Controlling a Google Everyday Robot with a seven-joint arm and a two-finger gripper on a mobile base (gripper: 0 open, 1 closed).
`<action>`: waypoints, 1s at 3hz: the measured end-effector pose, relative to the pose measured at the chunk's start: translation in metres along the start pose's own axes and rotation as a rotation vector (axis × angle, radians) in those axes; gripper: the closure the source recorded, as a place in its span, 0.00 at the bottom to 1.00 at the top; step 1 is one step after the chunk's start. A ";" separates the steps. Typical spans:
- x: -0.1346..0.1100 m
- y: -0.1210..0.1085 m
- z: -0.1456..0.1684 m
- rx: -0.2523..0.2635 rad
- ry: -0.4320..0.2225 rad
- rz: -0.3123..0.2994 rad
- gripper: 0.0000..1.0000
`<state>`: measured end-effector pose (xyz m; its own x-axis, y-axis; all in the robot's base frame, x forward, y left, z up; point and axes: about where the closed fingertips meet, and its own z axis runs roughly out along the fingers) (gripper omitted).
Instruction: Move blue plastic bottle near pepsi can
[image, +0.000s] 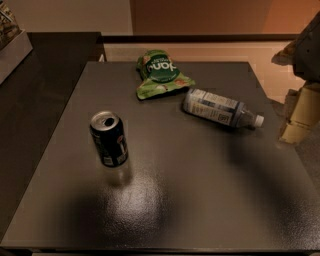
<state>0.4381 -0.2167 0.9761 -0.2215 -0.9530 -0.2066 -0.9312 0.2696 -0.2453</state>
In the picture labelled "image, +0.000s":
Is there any white box with snacks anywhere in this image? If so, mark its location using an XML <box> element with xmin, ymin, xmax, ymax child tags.
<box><xmin>0</xmin><ymin>2</ymin><xmax>33</xmax><ymax>84</ymax></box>

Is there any green snack bag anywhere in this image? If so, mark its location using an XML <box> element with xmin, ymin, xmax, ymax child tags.
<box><xmin>136</xmin><ymin>49</ymin><xmax>195</xmax><ymax>100</ymax></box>

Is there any blue label plastic bottle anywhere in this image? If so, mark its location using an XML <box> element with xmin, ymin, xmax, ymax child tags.
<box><xmin>183</xmin><ymin>89</ymin><xmax>264</xmax><ymax>128</ymax></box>

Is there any dark pepsi soda can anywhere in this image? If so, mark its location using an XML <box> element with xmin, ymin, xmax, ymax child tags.
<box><xmin>90</xmin><ymin>111</ymin><xmax>128</xmax><ymax>167</ymax></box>

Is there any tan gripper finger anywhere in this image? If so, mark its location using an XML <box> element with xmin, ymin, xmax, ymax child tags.
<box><xmin>279</xmin><ymin>82</ymin><xmax>320</xmax><ymax>144</ymax></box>

